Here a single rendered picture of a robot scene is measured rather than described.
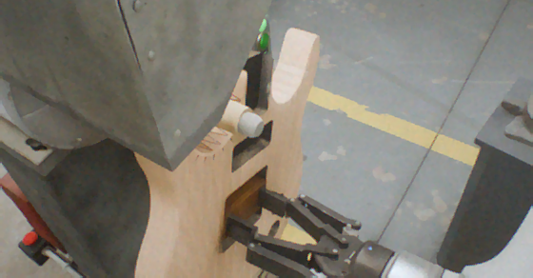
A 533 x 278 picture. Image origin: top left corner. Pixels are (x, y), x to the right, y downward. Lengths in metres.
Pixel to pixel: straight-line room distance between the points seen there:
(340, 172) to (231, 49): 1.75
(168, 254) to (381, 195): 1.49
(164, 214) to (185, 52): 0.32
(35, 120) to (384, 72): 2.05
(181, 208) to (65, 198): 0.42
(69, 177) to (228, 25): 0.65
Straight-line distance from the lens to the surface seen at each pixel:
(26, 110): 0.61
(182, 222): 0.56
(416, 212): 1.97
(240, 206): 0.67
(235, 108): 0.51
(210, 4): 0.28
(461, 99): 2.42
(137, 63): 0.25
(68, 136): 0.65
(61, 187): 0.91
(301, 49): 0.70
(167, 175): 0.50
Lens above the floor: 1.62
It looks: 47 degrees down
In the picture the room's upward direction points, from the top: 9 degrees counter-clockwise
